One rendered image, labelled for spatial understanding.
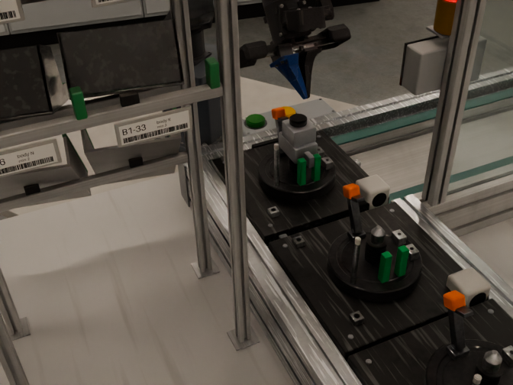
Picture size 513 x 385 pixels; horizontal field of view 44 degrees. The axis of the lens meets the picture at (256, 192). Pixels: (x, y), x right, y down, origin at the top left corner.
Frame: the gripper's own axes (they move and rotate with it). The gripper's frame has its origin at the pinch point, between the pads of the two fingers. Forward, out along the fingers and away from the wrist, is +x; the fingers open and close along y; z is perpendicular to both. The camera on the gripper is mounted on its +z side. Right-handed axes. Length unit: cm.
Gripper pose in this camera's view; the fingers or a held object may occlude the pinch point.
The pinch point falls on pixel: (301, 77)
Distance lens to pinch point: 103.8
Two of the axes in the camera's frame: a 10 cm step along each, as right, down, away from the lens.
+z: 3.3, -0.5, -9.4
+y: 9.1, -2.6, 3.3
